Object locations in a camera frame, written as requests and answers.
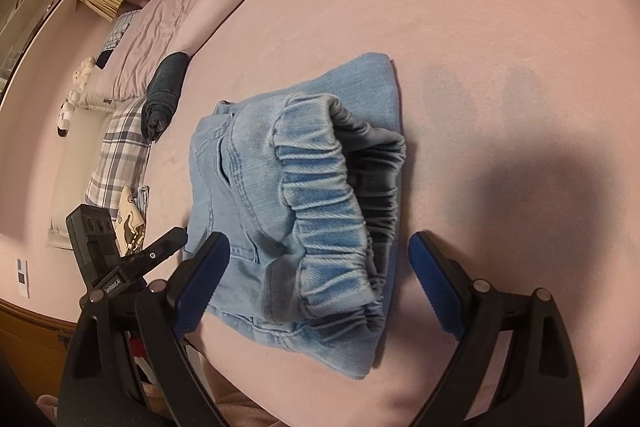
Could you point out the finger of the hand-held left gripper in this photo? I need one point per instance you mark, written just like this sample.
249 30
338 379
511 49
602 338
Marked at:
167 244

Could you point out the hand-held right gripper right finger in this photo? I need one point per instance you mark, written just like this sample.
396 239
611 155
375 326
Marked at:
435 282

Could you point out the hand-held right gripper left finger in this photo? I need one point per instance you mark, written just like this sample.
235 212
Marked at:
197 302

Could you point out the light blue denim pants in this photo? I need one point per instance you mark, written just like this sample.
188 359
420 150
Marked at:
250 187

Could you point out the dark rolled pants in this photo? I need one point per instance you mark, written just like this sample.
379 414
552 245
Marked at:
162 97

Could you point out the cream printed cloth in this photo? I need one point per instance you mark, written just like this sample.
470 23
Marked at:
127 217

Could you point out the plaid pillow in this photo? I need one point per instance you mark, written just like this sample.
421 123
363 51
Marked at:
117 152

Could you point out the black and white stuffed toy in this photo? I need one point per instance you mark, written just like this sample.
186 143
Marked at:
65 119

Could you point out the white pillow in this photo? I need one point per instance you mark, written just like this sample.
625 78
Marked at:
97 94

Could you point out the white fluffy stuffed toy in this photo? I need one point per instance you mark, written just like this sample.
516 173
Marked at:
84 72

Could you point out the plaid cloth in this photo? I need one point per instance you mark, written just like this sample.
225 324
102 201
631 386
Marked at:
122 29

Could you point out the pink bed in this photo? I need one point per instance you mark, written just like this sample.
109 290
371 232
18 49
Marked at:
475 57

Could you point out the white wall switch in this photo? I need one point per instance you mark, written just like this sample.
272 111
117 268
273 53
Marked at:
23 278

